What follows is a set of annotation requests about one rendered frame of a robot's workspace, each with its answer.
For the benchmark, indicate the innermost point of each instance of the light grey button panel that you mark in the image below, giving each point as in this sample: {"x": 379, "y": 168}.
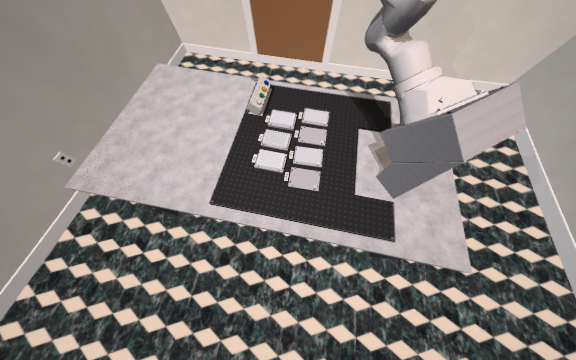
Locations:
{"x": 260, "y": 92}

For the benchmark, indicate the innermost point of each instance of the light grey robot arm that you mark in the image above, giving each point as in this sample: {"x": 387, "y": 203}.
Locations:
{"x": 428, "y": 93}

